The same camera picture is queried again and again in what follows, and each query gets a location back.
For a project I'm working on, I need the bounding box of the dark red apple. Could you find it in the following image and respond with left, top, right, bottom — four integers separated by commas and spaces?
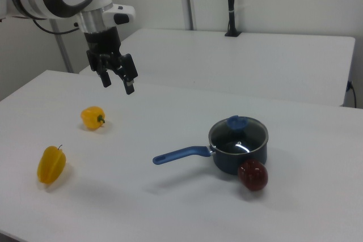
237, 158, 269, 192

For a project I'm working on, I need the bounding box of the dark blue saucepan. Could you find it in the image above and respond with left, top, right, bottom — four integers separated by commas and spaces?
152, 117, 269, 175

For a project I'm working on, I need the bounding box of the glass lid with blue knob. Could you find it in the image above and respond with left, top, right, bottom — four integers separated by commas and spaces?
209, 115, 269, 155

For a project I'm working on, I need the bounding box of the black power cable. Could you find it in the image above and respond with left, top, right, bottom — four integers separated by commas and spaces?
347, 80, 357, 109

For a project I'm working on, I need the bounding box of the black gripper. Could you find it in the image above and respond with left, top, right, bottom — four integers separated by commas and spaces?
84, 26, 140, 96

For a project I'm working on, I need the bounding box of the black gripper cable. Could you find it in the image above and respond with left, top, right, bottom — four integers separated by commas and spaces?
33, 19, 80, 35

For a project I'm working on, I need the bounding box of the yellow toy bell pepper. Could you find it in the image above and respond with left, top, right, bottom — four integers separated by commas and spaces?
36, 144, 67, 185

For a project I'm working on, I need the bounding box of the white side table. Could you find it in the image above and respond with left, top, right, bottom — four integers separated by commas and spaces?
79, 28, 357, 107

